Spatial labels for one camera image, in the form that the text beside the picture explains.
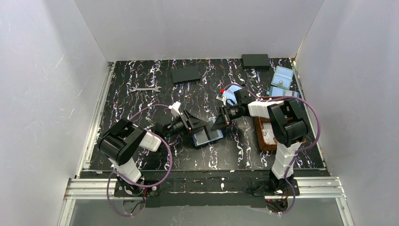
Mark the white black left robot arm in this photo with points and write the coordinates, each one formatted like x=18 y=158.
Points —
x=123 y=139

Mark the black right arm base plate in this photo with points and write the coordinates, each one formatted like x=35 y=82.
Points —
x=269 y=188

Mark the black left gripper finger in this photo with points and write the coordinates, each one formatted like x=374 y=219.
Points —
x=196 y=129
x=192 y=120

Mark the white cards in basket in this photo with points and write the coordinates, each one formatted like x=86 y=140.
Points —
x=268 y=135

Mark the black box at back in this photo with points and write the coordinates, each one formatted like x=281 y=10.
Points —
x=255 y=61

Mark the dark blue card holder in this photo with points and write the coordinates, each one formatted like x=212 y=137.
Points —
x=207 y=136

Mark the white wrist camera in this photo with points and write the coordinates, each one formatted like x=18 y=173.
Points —
x=175 y=109
x=223 y=96

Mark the dark card in holder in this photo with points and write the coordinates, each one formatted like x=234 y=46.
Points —
x=201 y=137

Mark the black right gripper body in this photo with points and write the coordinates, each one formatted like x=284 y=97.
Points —
x=226 y=113

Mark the open blue card holder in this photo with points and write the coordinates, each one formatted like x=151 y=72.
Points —
x=232 y=99

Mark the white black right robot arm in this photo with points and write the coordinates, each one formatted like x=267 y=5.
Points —
x=282 y=168

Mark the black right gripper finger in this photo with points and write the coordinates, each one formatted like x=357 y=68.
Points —
x=227 y=123
x=219 y=123

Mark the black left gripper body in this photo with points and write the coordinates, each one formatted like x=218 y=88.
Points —
x=188 y=123

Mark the blue striped card holder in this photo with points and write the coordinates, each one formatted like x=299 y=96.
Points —
x=279 y=92

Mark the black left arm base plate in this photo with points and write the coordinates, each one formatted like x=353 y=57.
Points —
x=124 y=189

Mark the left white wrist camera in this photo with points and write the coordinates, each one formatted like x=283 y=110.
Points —
x=175 y=109

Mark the woven brown basket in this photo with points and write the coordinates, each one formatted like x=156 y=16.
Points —
x=280 y=121

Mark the black flat box centre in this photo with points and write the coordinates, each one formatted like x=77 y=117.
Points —
x=187 y=74

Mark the silver open-end wrench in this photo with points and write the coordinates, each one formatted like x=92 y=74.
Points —
x=155 y=89

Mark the light blue snap card holder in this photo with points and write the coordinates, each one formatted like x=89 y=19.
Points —
x=282 y=77

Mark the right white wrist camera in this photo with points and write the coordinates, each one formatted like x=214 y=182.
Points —
x=223 y=96

